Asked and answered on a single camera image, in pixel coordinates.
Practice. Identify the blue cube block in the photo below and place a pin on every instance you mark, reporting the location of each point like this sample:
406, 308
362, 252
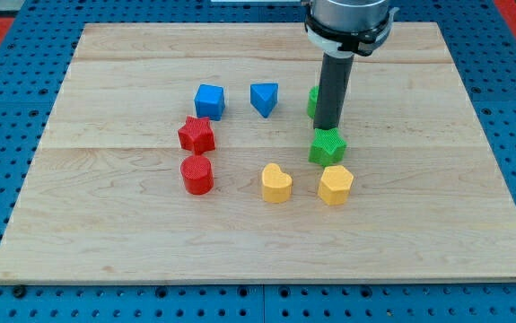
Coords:
210, 102

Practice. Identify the green circle block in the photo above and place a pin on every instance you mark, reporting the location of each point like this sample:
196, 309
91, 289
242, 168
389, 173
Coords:
312, 101

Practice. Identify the blue triangle block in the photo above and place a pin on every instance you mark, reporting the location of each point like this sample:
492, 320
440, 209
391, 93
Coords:
263, 97

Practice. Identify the green star block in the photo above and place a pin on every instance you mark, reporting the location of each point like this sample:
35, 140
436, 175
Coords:
327, 147

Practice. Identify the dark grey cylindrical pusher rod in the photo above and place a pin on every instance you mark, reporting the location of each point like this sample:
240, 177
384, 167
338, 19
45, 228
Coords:
333, 83

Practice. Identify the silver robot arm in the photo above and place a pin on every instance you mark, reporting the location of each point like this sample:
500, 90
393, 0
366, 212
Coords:
343, 29

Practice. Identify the yellow heart block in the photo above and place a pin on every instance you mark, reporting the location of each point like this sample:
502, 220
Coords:
276, 185

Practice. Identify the red cylinder block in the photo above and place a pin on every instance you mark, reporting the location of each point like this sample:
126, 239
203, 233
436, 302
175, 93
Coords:
197, 174

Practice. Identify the yellow hexagon block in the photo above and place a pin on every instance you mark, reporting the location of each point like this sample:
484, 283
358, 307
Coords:
335, 185

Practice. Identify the light wooden board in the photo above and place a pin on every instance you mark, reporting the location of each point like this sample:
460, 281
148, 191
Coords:
104, 201

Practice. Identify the red star block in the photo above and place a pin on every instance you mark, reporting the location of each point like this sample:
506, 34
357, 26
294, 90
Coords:
197, 135

